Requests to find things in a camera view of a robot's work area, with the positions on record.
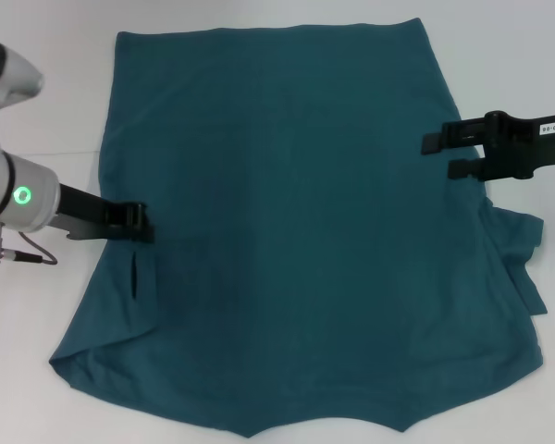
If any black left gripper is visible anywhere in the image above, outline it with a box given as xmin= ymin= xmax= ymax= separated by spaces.
xmin=55 ymin=183 xmax=156 ymax=244

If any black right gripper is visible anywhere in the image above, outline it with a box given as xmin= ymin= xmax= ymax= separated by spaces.
xmin=423 ymin=110 xmax=555 ymax=183

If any teal blue t-shirt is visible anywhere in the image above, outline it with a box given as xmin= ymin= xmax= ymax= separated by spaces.
xmin=47 ymin=17 xmax=549 ymax=439

